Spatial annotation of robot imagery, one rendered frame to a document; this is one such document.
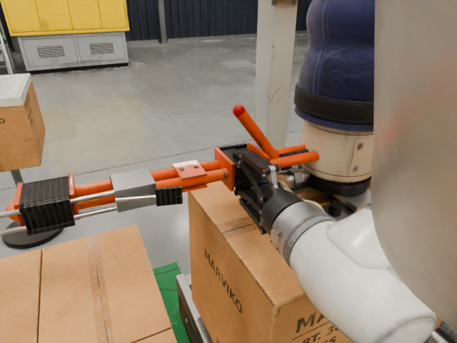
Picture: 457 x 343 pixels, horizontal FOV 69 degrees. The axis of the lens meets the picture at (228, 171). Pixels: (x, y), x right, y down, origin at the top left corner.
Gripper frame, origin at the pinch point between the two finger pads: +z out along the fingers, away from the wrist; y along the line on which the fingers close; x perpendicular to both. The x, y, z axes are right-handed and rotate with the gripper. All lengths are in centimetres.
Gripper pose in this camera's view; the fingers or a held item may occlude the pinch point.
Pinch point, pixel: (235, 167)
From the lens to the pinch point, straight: 66.7
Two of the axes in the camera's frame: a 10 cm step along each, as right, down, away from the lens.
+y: 0.0, 8.8, 4.7
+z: -4.1, -4.3, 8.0
